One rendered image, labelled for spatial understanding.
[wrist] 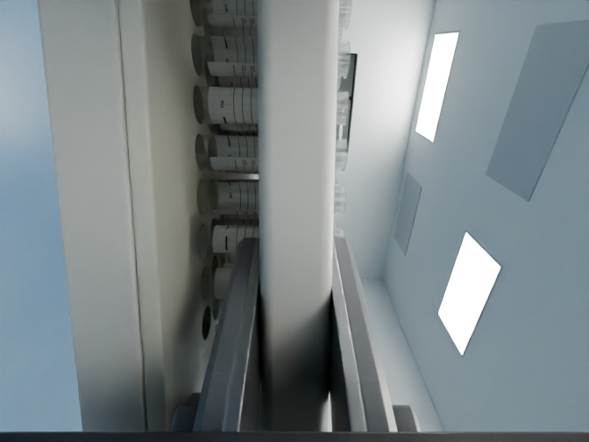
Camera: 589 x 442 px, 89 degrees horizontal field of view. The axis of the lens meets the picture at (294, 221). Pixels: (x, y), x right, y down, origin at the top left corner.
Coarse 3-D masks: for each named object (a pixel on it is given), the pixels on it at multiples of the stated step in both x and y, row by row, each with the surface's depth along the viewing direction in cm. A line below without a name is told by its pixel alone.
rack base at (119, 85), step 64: (64, 0) 7; (128, 0) 7; (64, 64) 7; (128, 64) 7; (192, 64) 11; (64, 128) 7; (128, 128) 7; (192, 128) 11; (64, 192) 7; (128, 192) 8; (192, 192) 11; (64, 256) 8; (128, 256) 8; (192, 256) 11; (128, 320) 8; (192, 320) 11; (128, 384) 8; (192, 384) 11
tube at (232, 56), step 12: (192, 36) 11; (204, 36) 11; (216, 36) 11; (228, 36) 11; (192, 48) 10; (204, 48) 11; (216, 48) 11; (228, 48) 11; (240, 48) 11; (252, 48) 11; (348, 48) 11; (204, 60) 11; (216, 60) 11; (228, 60) 11; (240, 60) 11; (252, 60) 11; (348, 60) 11; (204, 72) 11; (216, 72) 11; (228, 72) 11; (240, 72) 11; (252, 72) 11
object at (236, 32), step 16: (208, 32) 12; (224, 32) 12; (240, 32) 12; (256, 32) 12; (208, 80) 12; (224, 80) 12; (240, 80) 12; (256, 80) 13; (224, 128) 13; (240, 128) 13; (256, 128) 13; (336, 128) 13; (224, 224) 13; (240, 224) 13; (256, 224) 13; (336, 224) 14
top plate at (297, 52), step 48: (288, 0) 7; (336, 0) 7; (288, 48) 7; (336, 48) 7; (288, 96) 7; (336, 96) 8; (288, 144) 7; (288, 192) 8; (288, 240) 8; (288, 288) 8; (288, 336) 8; (288, 384) 8
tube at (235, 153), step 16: (208, 144) 11; (224, 144) 11; (240, 144) 11; (256, 144) 11; (336, 144) 11; (208, 160) 11; (224, 160) 11; (240, 160) 11; (256, 160) 11; (336, 160) 11
